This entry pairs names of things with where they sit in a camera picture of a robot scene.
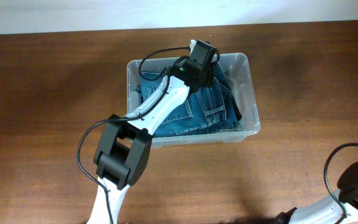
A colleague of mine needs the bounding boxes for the dark blue jeans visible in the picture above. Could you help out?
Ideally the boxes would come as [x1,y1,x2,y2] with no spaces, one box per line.
[154,64,244,138]

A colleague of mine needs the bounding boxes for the black shorts red waistband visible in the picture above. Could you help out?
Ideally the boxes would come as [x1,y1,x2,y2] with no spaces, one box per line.
[230,96,242,121]

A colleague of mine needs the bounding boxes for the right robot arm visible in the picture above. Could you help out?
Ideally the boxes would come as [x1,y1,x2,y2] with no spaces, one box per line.
[274,162,358,224]

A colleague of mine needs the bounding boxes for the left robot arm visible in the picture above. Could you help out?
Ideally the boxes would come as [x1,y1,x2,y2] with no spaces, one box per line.
[85,40,220,223]

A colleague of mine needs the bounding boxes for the clear plastic storage bin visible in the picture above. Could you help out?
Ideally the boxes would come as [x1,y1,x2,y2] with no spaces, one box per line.
[126,53,260,147]

